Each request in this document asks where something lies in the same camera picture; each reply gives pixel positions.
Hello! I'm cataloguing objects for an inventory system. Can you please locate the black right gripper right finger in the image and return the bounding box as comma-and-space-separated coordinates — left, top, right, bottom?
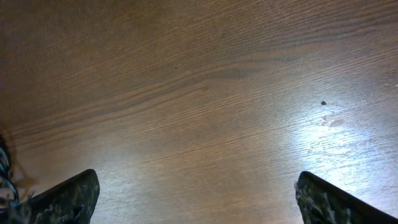
295, 171, 397, 224

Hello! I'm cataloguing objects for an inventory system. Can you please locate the black cable bundle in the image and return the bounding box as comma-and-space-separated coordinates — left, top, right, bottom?
0, 136, 20, 206

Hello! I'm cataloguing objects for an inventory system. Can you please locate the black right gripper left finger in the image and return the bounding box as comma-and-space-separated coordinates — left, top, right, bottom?
1, 169, 100, 224

